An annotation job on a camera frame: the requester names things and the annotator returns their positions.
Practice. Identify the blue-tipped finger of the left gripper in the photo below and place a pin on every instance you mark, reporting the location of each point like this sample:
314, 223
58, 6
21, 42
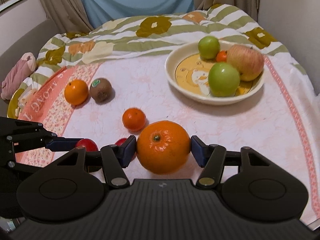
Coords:
61, 144

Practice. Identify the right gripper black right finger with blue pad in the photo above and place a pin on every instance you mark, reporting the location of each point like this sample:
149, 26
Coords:
213, 158

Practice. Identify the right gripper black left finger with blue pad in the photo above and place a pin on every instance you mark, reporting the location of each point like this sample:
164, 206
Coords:
112, 159

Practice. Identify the red tomato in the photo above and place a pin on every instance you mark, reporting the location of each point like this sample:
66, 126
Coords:
88, 144
120, 141

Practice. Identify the medium tangerine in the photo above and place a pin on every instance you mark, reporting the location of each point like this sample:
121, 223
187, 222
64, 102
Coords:
134, 119

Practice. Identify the large orange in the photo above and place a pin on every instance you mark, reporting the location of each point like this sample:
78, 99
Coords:
163, 147

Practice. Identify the brown kiwi with sticker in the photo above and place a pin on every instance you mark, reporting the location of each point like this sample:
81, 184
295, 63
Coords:
100, 89

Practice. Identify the green apple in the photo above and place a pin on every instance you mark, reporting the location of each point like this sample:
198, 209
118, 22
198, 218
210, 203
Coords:
208, 47
223, 80

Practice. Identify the small orange tangerine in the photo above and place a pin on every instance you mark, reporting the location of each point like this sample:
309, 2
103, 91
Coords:
221, 56

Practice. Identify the red yellow apple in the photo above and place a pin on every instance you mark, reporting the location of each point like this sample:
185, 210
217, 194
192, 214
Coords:
248, 61

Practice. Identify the yellow green plate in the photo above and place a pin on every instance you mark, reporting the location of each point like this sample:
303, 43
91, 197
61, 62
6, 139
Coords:
13, 108

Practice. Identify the snack packet on plate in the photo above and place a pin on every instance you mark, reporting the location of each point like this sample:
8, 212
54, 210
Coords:
24, 98

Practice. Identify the pink floral cloth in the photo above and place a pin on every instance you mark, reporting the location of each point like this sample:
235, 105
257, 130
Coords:
281, 120

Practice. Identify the pink plush toy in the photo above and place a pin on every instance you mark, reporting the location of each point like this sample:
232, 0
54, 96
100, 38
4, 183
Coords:
24, 67

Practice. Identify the cream plate with yellow print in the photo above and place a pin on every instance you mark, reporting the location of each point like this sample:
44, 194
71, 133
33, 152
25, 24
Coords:
188, 73

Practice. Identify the grey headboard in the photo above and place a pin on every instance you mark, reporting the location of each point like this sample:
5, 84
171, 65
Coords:
31, 42

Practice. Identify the green striped floral quilt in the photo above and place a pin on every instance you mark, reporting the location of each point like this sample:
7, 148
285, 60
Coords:
157, 35

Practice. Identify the beige left curtain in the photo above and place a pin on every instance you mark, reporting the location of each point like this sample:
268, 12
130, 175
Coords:
68, 15

